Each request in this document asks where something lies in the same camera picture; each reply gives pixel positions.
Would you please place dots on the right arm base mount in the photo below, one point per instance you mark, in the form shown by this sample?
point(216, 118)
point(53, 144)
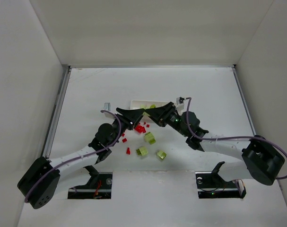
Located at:
point(212, 186)

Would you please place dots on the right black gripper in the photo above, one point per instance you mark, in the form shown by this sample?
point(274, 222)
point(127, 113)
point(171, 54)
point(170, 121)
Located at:
point(163, 116)

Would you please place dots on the white divided container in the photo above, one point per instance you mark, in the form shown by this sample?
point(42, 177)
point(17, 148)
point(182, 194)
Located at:
point(135, 104)

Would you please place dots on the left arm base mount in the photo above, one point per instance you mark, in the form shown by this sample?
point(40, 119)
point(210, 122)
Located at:
point(98, 187)

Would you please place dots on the red lego pile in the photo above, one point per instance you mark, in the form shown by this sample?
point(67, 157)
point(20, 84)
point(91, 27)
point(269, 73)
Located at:
point(140, 129)

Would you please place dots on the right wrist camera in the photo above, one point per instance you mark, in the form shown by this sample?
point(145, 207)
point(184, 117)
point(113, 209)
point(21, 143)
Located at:
point(180, 100)

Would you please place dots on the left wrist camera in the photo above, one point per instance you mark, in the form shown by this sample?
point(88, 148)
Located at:
point(107, 106)

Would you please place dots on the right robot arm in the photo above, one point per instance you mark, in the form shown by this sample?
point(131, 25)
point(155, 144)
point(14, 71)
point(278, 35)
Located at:
point(256, 158)

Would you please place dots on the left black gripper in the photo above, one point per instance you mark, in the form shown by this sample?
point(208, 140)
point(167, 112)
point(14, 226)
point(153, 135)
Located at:
point(128, 120)

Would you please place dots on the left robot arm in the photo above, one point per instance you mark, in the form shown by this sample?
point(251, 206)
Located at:
point(39, 183)

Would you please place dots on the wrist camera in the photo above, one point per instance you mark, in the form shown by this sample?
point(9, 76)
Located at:
point(107, 106)
point(180, 100)

